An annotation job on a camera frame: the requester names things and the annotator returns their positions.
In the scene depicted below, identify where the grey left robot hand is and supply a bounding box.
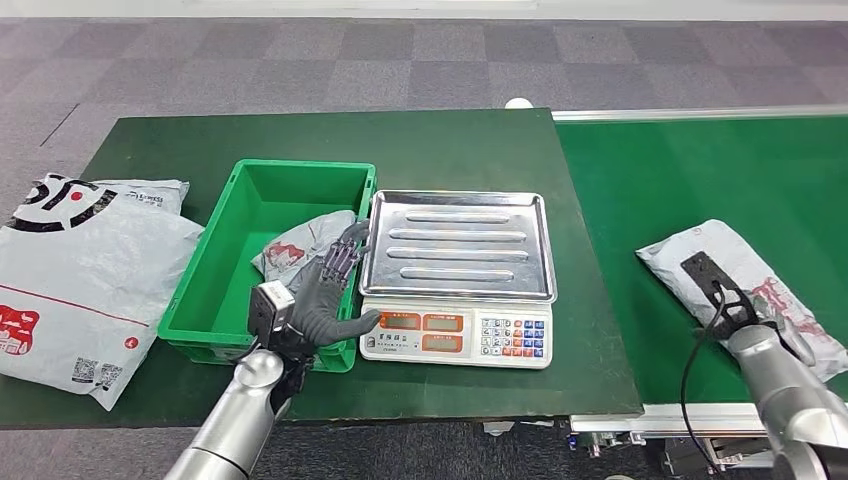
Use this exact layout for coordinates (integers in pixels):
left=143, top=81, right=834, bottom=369
left=288, top=220, right=382, bottom=349

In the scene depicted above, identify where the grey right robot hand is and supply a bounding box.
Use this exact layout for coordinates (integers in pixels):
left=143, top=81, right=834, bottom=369
left=748, top=301, right=820, bottom=368

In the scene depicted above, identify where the long grey parcel red print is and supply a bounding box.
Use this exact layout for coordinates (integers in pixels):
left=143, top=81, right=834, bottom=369
left=635, top=219, right=848, bottom=384

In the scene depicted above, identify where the green conveyor belt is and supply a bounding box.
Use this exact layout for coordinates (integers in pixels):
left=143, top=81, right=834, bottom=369
left=556, top=115, right=848, bottom=405

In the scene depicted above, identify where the green plastic crate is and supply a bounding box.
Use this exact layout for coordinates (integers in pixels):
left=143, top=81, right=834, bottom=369
left=157, top=158, right=378, bottom=374

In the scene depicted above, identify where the white electronic scale steel tray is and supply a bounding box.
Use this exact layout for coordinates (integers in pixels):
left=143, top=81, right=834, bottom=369
left=357, top=190, right=559, bottom=370

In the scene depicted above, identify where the large white mailer red print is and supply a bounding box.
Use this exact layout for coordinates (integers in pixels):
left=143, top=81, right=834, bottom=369
left=0, top=205, right=205, bottom=412

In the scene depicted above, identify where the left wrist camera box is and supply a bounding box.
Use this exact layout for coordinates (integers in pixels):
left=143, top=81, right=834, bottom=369
left=246, top=280, right=296, bottom=346

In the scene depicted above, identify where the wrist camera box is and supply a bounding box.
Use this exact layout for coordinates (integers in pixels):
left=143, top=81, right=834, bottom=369
left=680, top=250, right=761, bottom=339
left=246, top=280, right=296, bottom=346

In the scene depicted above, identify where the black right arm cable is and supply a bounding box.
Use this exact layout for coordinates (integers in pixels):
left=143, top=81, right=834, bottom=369
left=679, top=283, right=731, bottom=476

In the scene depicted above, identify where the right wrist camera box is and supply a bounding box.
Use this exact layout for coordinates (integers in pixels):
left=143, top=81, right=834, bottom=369
left=680, top=250, right=761, bottom=339

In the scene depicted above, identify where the white mailer black ring logo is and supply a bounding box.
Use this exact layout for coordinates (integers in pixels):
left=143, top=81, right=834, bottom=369
left=7, top=173, right=191, bottom=234

